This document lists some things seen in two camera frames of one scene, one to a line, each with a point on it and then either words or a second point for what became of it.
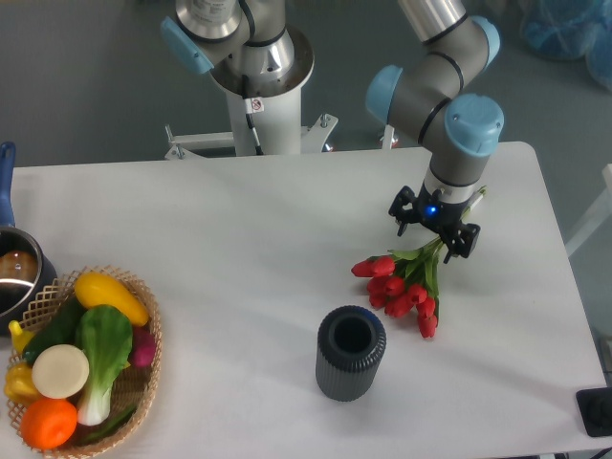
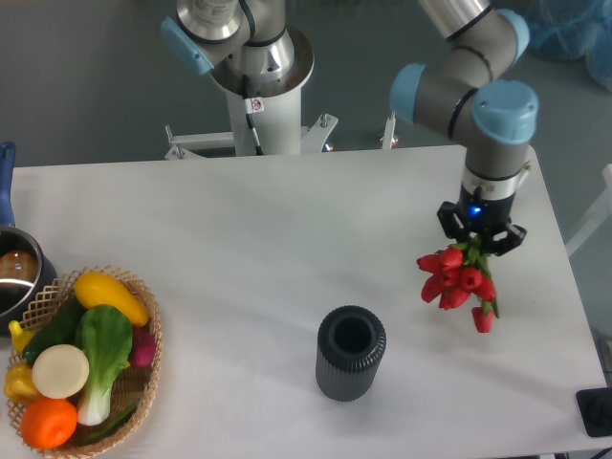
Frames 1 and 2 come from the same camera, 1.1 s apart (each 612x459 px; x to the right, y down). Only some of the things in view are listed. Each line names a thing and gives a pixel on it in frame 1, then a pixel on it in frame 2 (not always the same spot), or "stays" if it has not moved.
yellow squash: [94, 289] stays
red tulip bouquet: [408, 278] → [456, 275]
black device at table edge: [595, 406] stays
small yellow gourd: [20, 338] stays
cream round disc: [60, 371] stays
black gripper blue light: [441, 215] → [481, 214]
